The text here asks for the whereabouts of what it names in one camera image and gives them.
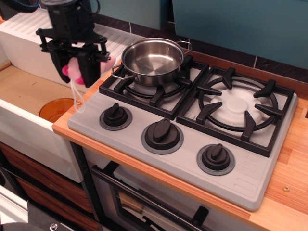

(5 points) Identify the oven door with handle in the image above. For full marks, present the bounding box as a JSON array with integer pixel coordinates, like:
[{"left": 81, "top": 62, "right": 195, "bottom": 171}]
[{"left": 90, "top": 161, "right": 217, "bottom": 231}]

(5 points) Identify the teal cabinet right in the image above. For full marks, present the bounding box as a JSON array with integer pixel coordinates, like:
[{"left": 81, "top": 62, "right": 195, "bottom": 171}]
[{"left": 173, "top": 0, "right": 308, "bottom": 69}]

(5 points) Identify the stainless steel pan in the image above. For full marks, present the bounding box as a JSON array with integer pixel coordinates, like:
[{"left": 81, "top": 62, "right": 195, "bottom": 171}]
[{"left": 111, "top": 38, "right": 193, "bottom": 86}]

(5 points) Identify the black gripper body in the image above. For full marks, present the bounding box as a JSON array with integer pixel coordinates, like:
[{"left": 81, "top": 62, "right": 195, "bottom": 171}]
[{"left": 36, "top": 0, "right": 110, "bottom": 60}]

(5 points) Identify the pink stuffed pig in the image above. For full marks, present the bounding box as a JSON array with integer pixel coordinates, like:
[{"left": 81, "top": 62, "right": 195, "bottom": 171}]
[{"left": 61, "top": 54, "right": 116, "bottom": 114}]

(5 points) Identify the white sink unit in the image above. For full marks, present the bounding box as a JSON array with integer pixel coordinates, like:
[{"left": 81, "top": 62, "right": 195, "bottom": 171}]
[{"left": 0, "top": 9, "right": 145, "bottom": 183}]

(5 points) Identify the black left stove knob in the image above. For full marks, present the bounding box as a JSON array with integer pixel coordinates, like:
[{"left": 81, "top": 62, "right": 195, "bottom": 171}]
[{"left": 99, "top": 103, "right": 132, "bottom": 131}]

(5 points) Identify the black burner grate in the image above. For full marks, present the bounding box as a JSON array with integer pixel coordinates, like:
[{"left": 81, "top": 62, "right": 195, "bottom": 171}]
[
  {"left": 176, "top": 67, "right": 298, "bottom": 157},
  {"left": 99, "top": 55, "right": 209, "bottom": 120}
]

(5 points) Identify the black left burner grate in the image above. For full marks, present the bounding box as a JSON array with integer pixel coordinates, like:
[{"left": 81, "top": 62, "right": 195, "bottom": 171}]
[{"left": 99, "top": 55, "right": 209, "bottom": 120}]

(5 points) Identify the orange plastic bowl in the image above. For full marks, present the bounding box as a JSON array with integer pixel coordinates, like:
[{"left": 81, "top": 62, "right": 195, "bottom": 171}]
[{"left": 39, "top": 98, "right": 74, "bottom": 123}]

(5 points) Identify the wooden drawer front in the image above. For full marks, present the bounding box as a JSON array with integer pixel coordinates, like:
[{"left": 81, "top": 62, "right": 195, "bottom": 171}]
[{"left": 0, "top": 143, "right": 102, "bottom": 231}]

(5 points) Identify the black middle stove knob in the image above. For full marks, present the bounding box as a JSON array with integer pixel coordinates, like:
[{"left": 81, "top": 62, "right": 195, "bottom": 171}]
[{"left": 141, "top": 118, "right": 184, "bottom": 155}]

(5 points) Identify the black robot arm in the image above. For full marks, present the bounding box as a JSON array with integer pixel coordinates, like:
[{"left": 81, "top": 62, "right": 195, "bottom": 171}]
[{"left": 3, "top": 0, "right": 110, "bottom": 88}]

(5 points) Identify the grey toy stove top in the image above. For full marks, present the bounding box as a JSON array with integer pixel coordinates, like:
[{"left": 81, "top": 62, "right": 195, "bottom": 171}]
[{"left": 66, "top": 55, "right": 299, "bottom": 212}]

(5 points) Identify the black right stove knob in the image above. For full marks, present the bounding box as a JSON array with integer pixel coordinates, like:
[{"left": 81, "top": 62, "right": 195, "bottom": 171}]
[{"left": 196, "top": 143, "right": 235, "bottom": 176}]

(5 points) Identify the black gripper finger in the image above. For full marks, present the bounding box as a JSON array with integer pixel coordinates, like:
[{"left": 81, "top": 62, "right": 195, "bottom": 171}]
[
  {"left": 77, "top": 51, "right": 101, "bottom": 88},
  {"left": 50, "top": 50, "right": 71, "bottom": 83}
]

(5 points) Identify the black right burner grate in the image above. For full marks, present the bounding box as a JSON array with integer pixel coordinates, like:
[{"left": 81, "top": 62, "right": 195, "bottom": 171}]
[{"left": 176, "top": 67, "right": 298, "bottom": 157}]

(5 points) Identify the black stove knob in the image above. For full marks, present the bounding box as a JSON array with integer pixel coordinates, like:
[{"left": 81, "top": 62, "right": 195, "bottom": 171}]
[
  {"left": 196, "top": 143, "right": 235, "bottom": 176},
  {"left": 141, "top": 118, "right": 184, "bottom": 155},
  {"left": 99, "top": 103, "right": 132, "bottom": 131}
]

